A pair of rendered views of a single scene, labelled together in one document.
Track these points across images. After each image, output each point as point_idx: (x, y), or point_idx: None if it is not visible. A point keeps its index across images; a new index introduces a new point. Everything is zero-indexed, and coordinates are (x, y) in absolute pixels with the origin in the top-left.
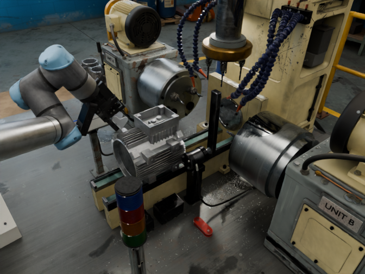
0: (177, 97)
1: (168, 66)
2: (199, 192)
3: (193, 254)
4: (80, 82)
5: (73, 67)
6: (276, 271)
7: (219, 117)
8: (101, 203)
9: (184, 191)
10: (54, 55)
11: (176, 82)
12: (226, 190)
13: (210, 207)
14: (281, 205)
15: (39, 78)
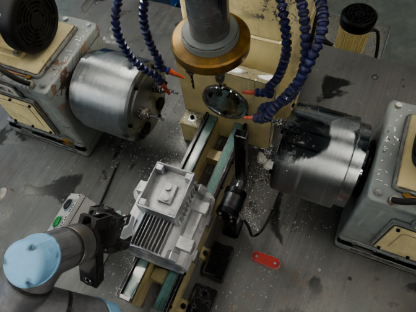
0: (150, 114)
1: (111, 73)
2: (250, 234)
3: (274, 298)
4: (80, 255)
5: (65, 254)
6: (360, 268)
7: (209, 106)
8: (139, 302)
9: (216, 221)
10: (37, 270)
11: (138, 95)
12: (260, 194)
13: (257, 229)
14: (358, 221)
15: (26, 299)
